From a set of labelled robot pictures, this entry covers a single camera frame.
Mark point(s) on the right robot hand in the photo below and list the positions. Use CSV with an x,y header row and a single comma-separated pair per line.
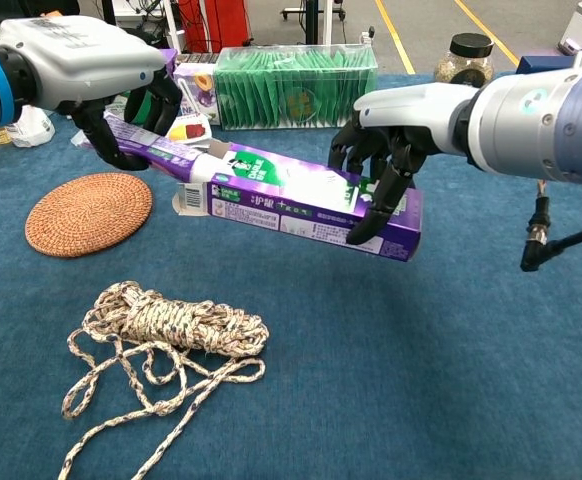
x,y
411,107

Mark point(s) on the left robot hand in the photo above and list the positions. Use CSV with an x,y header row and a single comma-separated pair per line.
x,y
81,60

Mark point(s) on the purple white toothpaste tube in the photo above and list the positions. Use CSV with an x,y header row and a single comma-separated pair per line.
x,y
166,150

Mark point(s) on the purple toothpaste box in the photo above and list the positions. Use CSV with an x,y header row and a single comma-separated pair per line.
x,y
296,200

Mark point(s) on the small purple box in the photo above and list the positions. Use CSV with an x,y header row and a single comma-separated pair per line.
x,y
170,57

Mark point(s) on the clear box of green sachets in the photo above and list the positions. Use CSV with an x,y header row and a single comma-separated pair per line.
x,y
296,90

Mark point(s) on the black remote-like box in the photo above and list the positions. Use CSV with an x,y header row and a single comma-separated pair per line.
x,y
203,58

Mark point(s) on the navy blue long box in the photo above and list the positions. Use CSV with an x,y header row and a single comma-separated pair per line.
x,y
546,65

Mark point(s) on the glass jar black lid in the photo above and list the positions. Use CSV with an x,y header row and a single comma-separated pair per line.
x,y
463,57

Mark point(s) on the white label drink bottle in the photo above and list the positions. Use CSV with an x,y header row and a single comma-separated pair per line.
x,y
33,127

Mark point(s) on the white power strip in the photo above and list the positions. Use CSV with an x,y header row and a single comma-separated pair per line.
x,y
368,35

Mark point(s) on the purple white drink carton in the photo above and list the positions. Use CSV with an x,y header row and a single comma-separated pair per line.
x,y
198,90

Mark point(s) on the white snack packet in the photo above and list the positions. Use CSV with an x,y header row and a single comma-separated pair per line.
x,y
188,132

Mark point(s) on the red cabinet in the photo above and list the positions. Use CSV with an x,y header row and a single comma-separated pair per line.
x,y
216,22

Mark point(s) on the round woven rattan coaster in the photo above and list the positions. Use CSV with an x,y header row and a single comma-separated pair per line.
x,y
88,215

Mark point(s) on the blue table cloth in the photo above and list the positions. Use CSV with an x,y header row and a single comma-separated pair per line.
x,y
321,350

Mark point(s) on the white frame leg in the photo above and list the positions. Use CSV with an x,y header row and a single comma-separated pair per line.
x,y
172,22

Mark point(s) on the white post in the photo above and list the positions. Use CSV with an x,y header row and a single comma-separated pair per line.
x,y
327,15

